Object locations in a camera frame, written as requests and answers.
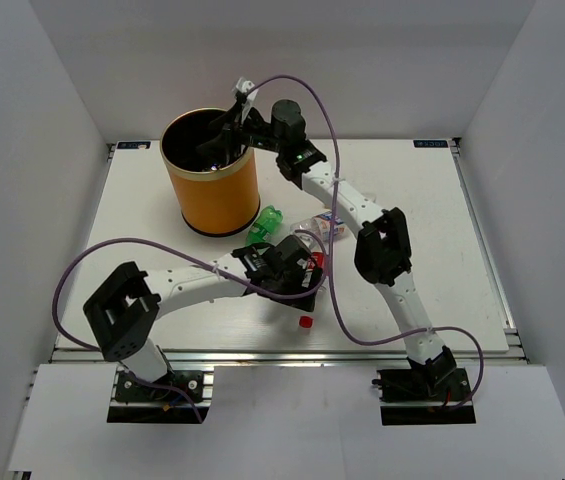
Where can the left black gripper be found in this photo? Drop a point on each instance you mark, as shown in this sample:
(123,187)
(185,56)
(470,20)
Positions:
(300,272)

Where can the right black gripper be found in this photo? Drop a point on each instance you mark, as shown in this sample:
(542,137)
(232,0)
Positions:
(220,148)

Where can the large clear bottle red label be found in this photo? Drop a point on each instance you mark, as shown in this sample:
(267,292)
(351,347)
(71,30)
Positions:
(314,272)

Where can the clear bottle blue white label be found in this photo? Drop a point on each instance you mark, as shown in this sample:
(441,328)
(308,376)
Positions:
(318,226)

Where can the green plastic bottle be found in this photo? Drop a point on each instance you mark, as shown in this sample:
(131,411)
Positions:
(265,226)

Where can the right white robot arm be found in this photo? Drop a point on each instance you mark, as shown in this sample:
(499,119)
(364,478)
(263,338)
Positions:
(383,250)

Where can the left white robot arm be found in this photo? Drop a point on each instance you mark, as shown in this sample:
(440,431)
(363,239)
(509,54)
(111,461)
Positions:
(123,309)

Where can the orange cylindrical bin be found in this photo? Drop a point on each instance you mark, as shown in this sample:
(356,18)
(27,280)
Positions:
(215,200)

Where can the left blue corner sticker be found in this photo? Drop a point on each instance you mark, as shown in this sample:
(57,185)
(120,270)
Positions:
(133,145)

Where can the blue corner sticker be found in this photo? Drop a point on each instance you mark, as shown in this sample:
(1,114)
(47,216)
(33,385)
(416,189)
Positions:
(430,143)
(133,145)

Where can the right blue corner sticker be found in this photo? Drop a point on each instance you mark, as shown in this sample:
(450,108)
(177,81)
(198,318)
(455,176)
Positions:
(430,143)

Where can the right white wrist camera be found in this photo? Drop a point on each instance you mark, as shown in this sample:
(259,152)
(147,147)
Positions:
(245,93)

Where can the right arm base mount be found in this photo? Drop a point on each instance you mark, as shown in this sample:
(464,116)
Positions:
(404,402)

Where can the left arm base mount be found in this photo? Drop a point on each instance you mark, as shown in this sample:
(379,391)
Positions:
(133,403)

